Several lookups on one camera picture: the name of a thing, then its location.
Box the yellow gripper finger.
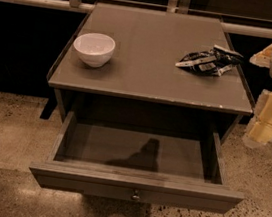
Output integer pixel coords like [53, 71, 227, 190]
[250, 44, 272, 68]
[243, 89, 272, 148]

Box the grey top drawer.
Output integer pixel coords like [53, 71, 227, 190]
[30, 113, 244, 214]

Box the black crumpled snack bag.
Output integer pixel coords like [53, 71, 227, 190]
[175, 45, 244, 77]

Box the white ceramic bowl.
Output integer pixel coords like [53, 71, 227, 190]
[73, 33, 116, 68]

